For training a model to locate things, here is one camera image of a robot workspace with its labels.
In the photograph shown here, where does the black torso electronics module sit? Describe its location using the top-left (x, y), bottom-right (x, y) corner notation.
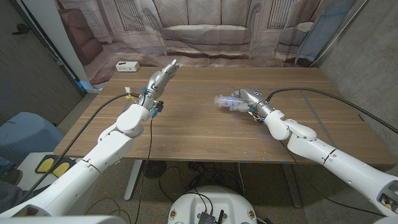
top-left (197, 210), bottom-right (225, 224)

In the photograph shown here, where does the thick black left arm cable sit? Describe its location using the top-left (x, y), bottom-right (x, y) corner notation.
top-left (15, 92), bottom-right (141, 203)

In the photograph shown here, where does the white power outlet box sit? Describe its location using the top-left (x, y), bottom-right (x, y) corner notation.
top-left (115, 61), bottom-right (141, 73)

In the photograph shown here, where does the round black floor fan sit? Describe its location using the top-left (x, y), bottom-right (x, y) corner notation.
top-left (142, 160), bottom-right (167, 180)

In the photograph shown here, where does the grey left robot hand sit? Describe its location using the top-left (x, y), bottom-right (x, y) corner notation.
top-left (146, 58), bottom-right (180, 97)

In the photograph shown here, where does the white floor cable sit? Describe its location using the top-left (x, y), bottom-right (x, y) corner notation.
top-left (238, 162), bottom-right (246, 198)

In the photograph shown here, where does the clear plastic syringe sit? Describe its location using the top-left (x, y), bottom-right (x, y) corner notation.
top-left (214, 94), bottom-right (249, 110)

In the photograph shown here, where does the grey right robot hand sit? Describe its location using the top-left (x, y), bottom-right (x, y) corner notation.
top-left (229, 88), bottom-right (271, 113)

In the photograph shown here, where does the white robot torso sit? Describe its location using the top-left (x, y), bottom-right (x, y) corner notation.
top-left (167, 185), bottom-right (258, 224)

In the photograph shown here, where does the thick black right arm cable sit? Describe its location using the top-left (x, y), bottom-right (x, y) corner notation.
top-left (265, 87), bottom-right (398, 134)

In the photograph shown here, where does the black floor cable loop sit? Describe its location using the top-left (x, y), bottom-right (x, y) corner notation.
top-left (157, 166), bottom-right (189, 203)

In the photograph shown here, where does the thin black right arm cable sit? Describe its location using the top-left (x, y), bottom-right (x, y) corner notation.
top-left (279, 140), bottom-right (386, 217)

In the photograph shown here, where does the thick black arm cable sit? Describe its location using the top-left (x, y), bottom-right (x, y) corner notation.
top-left (265, 87), bottom-right (398, 134)
top-left (15, 92), bottom-right (141, 203)

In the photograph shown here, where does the black yellow foot pedal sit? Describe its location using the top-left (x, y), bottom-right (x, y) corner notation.
top-left (34, 156), bottom-right (75, 177)

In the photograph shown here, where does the black door handle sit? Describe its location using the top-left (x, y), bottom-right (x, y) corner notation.
top-left (12, 23), bottom-right (32, 35)

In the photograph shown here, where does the white table leg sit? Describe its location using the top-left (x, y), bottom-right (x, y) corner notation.
top-left (124, 160), bottom-right (144, 202)
top-left (281, 164), bottom-right (303, 208)

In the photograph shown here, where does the blue grey bin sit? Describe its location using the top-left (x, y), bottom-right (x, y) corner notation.
top-left (0, 111), bottom-right (65, 166)

